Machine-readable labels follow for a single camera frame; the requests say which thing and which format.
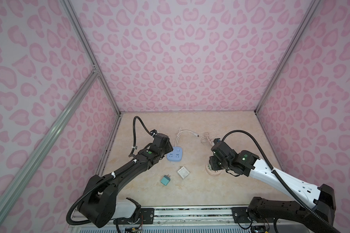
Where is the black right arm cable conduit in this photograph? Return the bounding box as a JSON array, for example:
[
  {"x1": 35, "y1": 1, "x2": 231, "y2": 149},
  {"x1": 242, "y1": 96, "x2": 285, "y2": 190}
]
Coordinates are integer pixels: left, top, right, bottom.
[{"x1": 221, "y1": 130, "x2": 342, "y2": 233}]

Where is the blue square power strip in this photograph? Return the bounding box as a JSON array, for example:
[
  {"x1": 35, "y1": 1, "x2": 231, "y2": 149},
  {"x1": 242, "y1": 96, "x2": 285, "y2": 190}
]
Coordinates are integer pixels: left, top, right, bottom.
[{"x1": 166, "y1": 147, "x2": 183, "y2": 162}]

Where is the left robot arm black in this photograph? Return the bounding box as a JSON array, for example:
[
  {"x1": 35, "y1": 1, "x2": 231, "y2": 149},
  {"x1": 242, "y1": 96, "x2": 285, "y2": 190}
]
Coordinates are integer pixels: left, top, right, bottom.
[{"x1": 75, "y1": 133, "x2": 173, "y2": 228}]

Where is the pink round power strip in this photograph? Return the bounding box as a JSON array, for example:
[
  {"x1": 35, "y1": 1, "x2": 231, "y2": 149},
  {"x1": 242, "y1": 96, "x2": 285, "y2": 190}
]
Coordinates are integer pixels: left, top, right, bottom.
[{"x1": 205, "y1": 165, "x2": 222, "y2": 176}]

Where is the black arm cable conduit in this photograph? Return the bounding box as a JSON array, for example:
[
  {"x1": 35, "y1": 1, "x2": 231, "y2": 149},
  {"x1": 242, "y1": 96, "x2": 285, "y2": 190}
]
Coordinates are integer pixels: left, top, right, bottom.
[
  {"x1": 221, "y1": 130, "x2": 342, "y2": 233},
  {"x1": 66, "y1": 116, "x2": 157, "y2": 226}
]

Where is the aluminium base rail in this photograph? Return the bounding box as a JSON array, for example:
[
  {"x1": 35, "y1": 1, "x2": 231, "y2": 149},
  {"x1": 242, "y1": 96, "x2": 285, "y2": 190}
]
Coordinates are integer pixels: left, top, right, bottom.
[{"x1": 67, "y1": 205, "x2": 309, "y2": 233}]

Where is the pink power strip cable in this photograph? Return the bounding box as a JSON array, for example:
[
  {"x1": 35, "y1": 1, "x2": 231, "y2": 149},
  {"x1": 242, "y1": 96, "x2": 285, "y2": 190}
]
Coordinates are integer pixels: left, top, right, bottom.
[{"x1": 200, "y1": 131, "x2": 218, "y2": 146}]

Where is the teal plug adapter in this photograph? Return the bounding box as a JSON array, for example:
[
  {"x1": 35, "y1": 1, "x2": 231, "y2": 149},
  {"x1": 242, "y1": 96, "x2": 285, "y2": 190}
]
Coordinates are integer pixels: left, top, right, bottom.
[{"x1": 160, "y1": 175, "x2": 171, "y2": 186}]

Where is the aluminium frame profile left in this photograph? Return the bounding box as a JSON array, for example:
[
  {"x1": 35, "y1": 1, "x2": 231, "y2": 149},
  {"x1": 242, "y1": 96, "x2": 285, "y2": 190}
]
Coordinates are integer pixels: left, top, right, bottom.
[{"x1": 0, "y1": 0, "x2": 123, "y2": 233}]

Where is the white square plug adapter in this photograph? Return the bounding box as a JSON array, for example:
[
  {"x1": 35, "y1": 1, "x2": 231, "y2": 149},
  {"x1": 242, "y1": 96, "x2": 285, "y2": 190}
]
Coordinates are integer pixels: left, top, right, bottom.
[{"x1": 177, "y1": 167, "x2": 190, "y2": 180}]

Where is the white power strip cable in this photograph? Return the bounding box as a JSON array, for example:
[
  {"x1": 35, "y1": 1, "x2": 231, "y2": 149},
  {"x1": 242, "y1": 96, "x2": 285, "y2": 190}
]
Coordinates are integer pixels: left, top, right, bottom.
[{"x1": 174, "y1": 127, "x2": 200, "y2": 147}]

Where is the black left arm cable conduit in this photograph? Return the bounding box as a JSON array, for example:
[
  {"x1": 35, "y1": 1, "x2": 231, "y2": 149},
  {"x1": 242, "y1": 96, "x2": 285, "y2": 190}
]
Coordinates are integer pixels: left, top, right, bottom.
[{"x1": 66, "y1": 116, "x2": 157, "y2": 226}]

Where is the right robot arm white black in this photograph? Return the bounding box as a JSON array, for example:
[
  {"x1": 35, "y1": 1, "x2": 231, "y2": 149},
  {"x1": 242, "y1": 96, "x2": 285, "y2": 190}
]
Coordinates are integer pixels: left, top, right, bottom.
[{"x1": 209, "y1": 138, "x2": 338, "y2": 233}]

